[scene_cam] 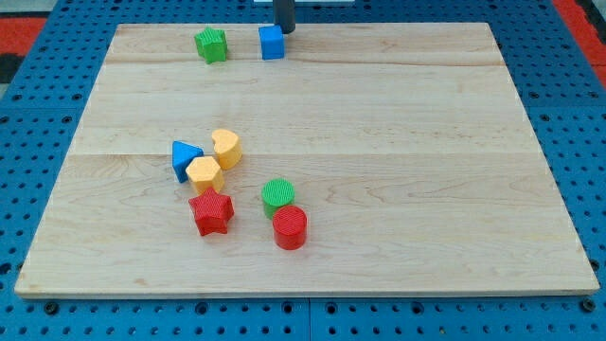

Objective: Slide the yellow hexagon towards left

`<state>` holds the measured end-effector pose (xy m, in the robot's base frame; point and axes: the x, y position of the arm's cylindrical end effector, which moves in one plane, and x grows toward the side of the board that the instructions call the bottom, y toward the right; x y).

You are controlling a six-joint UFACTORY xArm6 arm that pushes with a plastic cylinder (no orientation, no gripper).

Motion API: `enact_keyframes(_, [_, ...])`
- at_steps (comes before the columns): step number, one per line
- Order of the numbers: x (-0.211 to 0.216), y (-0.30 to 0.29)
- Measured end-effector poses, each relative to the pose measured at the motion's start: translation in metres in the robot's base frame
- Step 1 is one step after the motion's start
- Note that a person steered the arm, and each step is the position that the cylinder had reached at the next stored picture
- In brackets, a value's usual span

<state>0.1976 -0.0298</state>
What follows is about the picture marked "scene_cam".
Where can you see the light wooden board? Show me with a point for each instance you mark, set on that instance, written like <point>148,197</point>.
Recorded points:
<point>407,145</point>

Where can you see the blue cube block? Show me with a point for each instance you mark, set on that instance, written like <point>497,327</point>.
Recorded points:
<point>271,42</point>

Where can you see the red cylinder block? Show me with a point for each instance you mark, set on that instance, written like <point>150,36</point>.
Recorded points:
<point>290,227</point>

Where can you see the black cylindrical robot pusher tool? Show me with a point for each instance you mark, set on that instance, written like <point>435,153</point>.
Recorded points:
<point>284,15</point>

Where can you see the blue triangle block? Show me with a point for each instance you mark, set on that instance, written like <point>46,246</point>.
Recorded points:
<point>182,154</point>

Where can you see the yellow heart block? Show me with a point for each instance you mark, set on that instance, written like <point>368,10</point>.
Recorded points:
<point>227,147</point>

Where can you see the green star block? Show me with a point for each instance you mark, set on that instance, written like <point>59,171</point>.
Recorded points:
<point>211,45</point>

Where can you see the yellow hexagon block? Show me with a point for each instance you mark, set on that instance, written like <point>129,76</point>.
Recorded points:
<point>203,173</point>

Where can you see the red star block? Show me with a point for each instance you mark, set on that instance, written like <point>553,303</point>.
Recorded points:
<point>211,212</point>

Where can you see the green cylinder block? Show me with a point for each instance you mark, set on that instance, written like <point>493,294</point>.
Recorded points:
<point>275,194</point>

